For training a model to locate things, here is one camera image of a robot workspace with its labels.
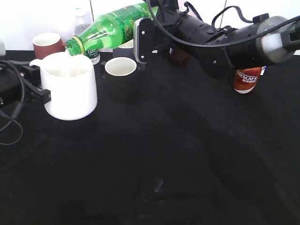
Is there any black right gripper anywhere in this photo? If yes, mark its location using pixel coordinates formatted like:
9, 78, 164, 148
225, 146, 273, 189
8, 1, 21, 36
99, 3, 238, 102
133, 0, 185, 64

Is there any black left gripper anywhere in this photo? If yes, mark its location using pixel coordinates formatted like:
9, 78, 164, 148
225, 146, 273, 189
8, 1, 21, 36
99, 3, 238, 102
0, 60, 51, 108

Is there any green Sprite bottle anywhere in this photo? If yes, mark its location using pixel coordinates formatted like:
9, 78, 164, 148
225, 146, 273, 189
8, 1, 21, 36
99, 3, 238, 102
66, 3, 152, 56

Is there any white ceramic mug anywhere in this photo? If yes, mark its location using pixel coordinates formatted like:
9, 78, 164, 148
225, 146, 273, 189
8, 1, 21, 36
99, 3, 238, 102
30, 52, 98, 120

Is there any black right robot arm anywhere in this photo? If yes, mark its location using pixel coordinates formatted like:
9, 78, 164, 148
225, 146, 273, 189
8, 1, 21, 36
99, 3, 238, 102
133, 0, 300, 77

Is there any cola bottle red label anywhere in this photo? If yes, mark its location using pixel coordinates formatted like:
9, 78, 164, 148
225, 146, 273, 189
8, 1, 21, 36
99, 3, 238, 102
169, 48, 190, 67

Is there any grey ceramic mug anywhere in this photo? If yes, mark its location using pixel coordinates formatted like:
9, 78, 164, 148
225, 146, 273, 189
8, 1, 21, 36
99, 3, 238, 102
112, 39, 135, 60

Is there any black ceramic mug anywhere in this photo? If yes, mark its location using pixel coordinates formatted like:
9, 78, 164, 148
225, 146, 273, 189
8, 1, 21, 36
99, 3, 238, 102
100, 57, 139, 102

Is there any dark red ceramic mug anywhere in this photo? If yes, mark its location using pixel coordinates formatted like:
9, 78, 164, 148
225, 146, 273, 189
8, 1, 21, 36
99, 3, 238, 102
32, 32, 65, 60

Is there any clear water bottle green label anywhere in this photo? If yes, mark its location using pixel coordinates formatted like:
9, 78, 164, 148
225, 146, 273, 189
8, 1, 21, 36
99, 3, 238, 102
75, 7, 100, 65

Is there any brown Nescafe coffee bottle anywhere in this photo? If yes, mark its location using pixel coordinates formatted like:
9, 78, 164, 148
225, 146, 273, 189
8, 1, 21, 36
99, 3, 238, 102
232, 67, 262, 94

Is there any white small drink bottle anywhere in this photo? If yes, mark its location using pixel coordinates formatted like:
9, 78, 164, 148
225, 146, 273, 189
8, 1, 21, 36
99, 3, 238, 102
260, 66, 266, 75

